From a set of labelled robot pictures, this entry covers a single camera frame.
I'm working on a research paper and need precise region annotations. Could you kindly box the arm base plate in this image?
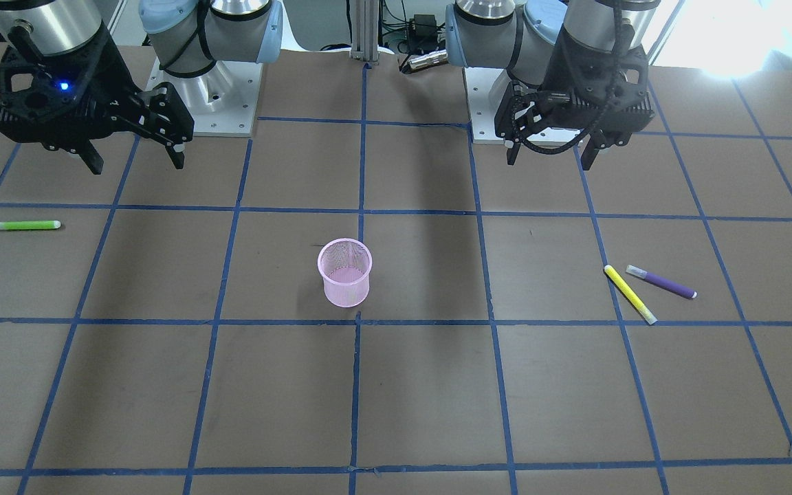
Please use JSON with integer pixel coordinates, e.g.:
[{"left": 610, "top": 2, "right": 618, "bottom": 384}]
[
  {"left": 464, "top": 67, "right": 580, "bottom": 148},
  {"left": 146, "top": 59, "right": 266, "bottom": 138}
]

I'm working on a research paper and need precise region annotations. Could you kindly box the black power adapter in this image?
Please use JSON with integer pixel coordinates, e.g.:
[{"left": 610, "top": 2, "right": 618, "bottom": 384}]
[{"left": 406, "top": 14, "right": 440, "bottom": 54}]

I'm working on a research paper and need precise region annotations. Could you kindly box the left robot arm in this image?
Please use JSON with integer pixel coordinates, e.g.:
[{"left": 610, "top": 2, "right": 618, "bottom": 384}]
[{"left": 444, "top": 1, "right": 659, "bottom": 171}]

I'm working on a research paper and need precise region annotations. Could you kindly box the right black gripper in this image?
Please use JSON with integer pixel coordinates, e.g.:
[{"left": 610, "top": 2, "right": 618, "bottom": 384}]
[{"left": 0, "top": 27, "right": 194, "bottom": 175}]

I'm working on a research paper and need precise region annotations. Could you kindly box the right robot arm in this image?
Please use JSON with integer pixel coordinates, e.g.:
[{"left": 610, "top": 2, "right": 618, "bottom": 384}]
[{"left": 0, "top": 1, "right": 284, "bottom": 175}]

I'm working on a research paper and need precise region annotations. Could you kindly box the aluminium frame post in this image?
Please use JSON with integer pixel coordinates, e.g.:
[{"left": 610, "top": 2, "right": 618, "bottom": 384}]
[{"left": 348, "top": 1, "right": 382, "bottom": 66}]

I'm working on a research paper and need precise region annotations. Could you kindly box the green highlighter pen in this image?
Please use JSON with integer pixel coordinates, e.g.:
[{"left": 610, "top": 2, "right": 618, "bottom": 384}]
[{"left": 0, "top": 220, "right": 62, "bottom": 232}]

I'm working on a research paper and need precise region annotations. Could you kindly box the yellow highlighter pen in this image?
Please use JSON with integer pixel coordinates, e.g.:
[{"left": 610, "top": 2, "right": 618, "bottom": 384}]
[{"left": 603, "top": 264, "right": 658, "bottom": 325}]

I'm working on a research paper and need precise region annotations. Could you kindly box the pink mesh cup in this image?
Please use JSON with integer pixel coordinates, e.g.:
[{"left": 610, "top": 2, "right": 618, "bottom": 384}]
[{"left": 317, "top": 238, "right": 373, "bottom": 308}]

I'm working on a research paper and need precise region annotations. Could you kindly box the silver metal cylinder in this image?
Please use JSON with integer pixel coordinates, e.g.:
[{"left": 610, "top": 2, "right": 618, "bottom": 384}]
[{"left": 399, "top": 49, "right": 448, "bottom": 74}]

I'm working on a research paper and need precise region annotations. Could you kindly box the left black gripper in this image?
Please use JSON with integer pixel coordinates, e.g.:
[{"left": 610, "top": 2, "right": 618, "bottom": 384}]
[{"left": 494, "top": 31, "right": 655, "bottom": 172}]

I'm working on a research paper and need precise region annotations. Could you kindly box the purple highlighter pen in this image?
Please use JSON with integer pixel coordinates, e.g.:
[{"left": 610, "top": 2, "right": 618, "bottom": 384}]
[{"left": 626, "top": 265, "right": 698, "bottom": 300}]

